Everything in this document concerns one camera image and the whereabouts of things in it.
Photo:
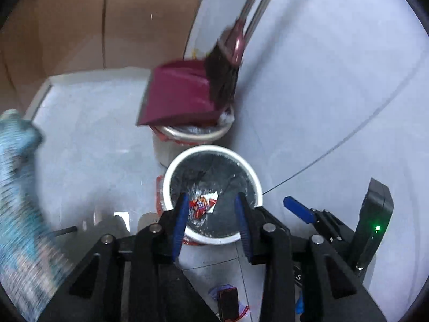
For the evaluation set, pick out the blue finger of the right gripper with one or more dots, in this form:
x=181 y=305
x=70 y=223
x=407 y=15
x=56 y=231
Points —
x=299 y=210

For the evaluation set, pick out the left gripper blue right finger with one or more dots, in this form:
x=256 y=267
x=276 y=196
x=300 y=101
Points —
x=250 y=222

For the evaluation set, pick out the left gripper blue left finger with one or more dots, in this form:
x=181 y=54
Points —
x=173 y=225

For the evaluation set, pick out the red snack wrapper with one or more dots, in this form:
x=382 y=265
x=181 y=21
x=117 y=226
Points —
x=202 y=205

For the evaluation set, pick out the white round trash bin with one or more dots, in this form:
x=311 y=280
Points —
x=212 y=177

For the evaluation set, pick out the beige trash bucket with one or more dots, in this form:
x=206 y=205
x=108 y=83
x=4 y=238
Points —
x=171 y=141

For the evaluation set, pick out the brown kitchen cabinets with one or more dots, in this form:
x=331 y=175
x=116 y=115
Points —
x=43 y=38

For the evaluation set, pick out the black bristle broom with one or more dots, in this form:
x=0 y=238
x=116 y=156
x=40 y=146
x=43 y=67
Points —
x=223 y=62

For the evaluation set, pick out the maroon dustpan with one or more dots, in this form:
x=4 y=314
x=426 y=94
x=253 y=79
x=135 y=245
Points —
x=178 y=94

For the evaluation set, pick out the zigzag teal table cloth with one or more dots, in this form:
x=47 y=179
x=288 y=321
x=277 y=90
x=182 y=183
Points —
x=32 y=266

